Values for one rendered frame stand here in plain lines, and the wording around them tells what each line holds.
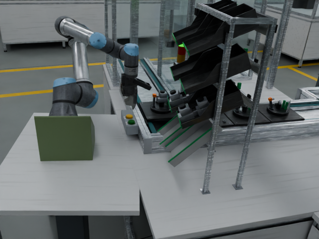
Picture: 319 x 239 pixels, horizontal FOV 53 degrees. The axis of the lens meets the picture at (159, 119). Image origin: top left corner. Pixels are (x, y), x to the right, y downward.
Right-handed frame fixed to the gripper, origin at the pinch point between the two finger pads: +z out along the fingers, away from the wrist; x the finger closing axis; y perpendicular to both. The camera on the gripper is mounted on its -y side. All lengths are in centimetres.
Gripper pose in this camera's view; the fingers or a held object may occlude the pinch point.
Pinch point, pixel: (134, 106)
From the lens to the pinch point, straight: 181.7
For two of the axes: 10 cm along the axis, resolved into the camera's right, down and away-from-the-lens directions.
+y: -9.7, 0.7, -2.5
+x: 2.6, 4.7, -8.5
